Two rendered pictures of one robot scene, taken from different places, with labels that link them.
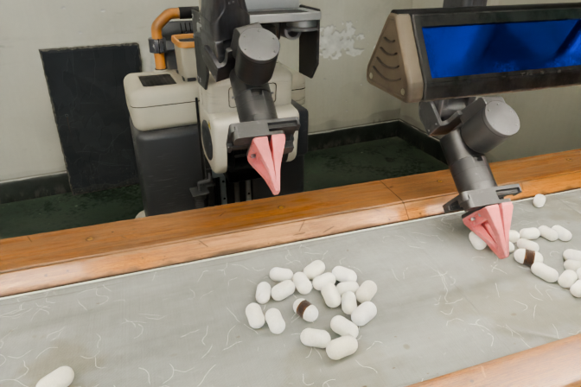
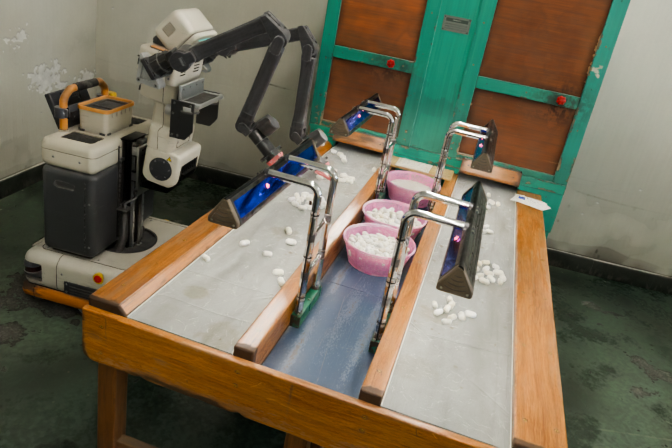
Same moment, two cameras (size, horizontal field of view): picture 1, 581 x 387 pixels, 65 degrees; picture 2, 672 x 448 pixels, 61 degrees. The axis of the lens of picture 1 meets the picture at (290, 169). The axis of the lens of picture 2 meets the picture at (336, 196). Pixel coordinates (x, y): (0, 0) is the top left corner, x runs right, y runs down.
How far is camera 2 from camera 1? 1.97 m
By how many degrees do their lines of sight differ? 53
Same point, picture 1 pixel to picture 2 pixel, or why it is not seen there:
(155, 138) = (100, 178)
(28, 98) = not seen: outside the picture
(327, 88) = (43, 121)
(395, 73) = (342, 131)
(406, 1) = (92, 37)
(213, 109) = (171, 150)
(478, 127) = (318, 139)
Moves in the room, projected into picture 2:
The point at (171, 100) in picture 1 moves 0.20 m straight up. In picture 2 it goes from (109, 150) to (110, 104)
